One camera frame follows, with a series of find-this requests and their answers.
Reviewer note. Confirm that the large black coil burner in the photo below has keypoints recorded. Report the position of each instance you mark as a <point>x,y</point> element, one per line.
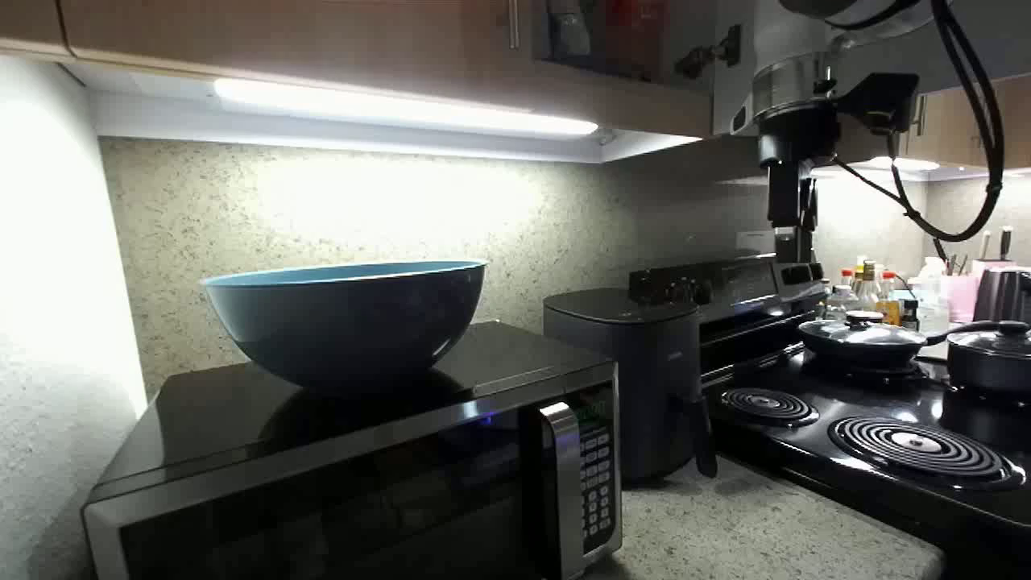
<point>923,451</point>

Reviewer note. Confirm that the white plastic bottle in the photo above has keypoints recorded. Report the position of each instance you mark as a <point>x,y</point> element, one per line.
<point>929,293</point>

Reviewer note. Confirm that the dark grey air fryer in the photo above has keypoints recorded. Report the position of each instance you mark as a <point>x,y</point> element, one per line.
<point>633,374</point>

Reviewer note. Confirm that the dark utensil holder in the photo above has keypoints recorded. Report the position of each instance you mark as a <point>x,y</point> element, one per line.
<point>1002,295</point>

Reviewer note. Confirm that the orange sauce bottle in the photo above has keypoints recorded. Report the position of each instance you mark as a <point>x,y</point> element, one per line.
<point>892,301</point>

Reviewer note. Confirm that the black frying pan with lid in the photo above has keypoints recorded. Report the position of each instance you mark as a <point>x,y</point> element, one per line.
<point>864,343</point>

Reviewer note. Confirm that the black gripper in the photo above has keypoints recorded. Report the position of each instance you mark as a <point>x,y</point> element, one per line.
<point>796,151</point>

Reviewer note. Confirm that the long under-cabinet light strip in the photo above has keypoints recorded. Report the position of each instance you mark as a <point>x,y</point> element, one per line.
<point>405,107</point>

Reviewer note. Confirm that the red packet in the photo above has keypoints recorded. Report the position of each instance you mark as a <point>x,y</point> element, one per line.
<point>633,34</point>

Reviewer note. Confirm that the wooden wall cabinet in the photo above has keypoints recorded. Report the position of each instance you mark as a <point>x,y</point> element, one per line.
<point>323,34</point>

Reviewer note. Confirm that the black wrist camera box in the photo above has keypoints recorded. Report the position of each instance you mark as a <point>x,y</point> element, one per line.
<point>878,101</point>

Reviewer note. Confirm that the clear bottle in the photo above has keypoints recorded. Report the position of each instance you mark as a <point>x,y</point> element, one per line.
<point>845,293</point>

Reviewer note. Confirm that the small under-cabinet light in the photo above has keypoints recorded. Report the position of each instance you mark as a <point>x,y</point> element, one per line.
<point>899,166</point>

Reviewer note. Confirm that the black pot with lid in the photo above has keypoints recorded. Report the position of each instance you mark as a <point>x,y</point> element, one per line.
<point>986,358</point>

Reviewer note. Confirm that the small black coil burner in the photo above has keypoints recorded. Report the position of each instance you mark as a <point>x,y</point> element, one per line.
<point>767,403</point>

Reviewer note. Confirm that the black stainless microwave oven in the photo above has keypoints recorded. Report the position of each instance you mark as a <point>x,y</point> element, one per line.
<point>355,472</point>

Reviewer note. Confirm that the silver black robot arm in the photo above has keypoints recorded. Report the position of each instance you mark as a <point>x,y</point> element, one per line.
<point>800,75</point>

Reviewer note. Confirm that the large blue bowl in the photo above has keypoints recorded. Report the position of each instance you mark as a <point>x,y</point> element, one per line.
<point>343,324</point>

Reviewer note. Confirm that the black electric stove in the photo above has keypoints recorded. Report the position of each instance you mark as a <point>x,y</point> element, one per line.
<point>859,429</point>

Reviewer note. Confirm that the pink container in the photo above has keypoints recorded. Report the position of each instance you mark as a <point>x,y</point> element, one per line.
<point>963,297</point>

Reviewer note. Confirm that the black cabinet door hinge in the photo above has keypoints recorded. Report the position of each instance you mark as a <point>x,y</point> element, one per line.
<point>710,54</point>

